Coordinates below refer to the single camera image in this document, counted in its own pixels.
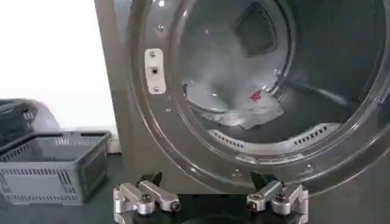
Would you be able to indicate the grey dryer machine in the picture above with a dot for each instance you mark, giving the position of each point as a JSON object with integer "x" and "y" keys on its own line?
{"x": 243, "y": 91}

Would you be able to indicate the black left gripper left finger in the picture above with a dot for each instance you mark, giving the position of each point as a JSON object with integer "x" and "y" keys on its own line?
{"x": 146, "y": 198}

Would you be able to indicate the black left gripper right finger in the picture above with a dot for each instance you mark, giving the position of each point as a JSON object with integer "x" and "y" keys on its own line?
{"x": 275, "y": 198}

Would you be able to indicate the white cloth with red print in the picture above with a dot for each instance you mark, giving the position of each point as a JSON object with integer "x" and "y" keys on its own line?
{"x": 248, "y": 111}

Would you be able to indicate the grey plastic laundry basket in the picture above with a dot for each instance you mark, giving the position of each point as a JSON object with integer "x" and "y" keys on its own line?
{"x": 50, "y": 167}

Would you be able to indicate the white door latch plate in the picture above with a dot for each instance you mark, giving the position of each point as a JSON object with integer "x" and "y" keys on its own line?
{"x": 154, "y": 71}

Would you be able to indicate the dark grey plastic basket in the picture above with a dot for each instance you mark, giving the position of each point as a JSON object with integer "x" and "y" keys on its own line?
{"x": 16, "y": 120}

